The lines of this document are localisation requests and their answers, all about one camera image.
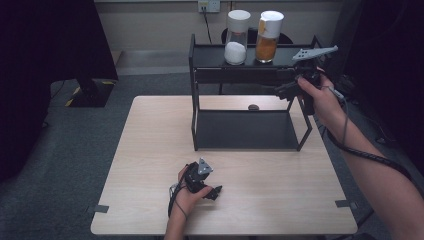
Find person's right hand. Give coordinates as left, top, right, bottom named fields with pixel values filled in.
left=295, top=66, right=347, bottom=130

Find black curtain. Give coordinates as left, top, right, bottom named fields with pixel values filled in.
left=0, top=0, right=120, bottom=183
left=333, top=0, right=424, bottom=168

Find grey tape strip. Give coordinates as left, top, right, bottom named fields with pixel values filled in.
left=86, top=204, right=110, bottom=215
left=334, top=198, right=360, bottom=210

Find glass jar with orange contents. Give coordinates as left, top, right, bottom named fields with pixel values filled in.
left=254, top=10, right=285, bottom=64

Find black chair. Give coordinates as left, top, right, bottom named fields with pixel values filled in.
left=218, top=25, right=295, bottom=96

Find glass jar with white powder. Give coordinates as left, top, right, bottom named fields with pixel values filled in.
left=223, top=9, right=252, bottom=66

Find black stand base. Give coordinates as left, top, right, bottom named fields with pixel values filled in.
left=64, top=77, right=117, bottom=109

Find right hand-held gripper cable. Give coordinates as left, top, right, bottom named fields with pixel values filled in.
left=320, top=84, right=415, bottom=184

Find left hand-held gripper cable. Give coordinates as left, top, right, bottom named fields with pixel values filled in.
left=167, top=181, right=188, bottom=221

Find black power cable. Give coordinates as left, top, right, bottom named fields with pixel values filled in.
left=201, top=6, right=214, bottom=45

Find hand-held gripper cable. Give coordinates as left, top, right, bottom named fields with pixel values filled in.
left=320, top=84, right=415, bottom=184
left=167, top=181, right=188, bottom=221

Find black metal shelf rack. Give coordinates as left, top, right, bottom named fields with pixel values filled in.
left=188, top=33, right=333, bottom=153

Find black floor cables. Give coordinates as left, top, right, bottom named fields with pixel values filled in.
left=346, top=99, right=389, bottom=146

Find white wall socket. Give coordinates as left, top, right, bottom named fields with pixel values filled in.
left=197, top=0, right=221, bottom=14

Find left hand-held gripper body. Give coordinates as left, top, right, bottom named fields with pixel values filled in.
left=183, top=157, right=214, bottom=195

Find person's left hand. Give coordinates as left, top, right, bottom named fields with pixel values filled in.
left=170, top=165, right=215, bottom=218

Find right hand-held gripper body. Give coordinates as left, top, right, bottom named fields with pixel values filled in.
left=291, top=45, right=340, bottom=116

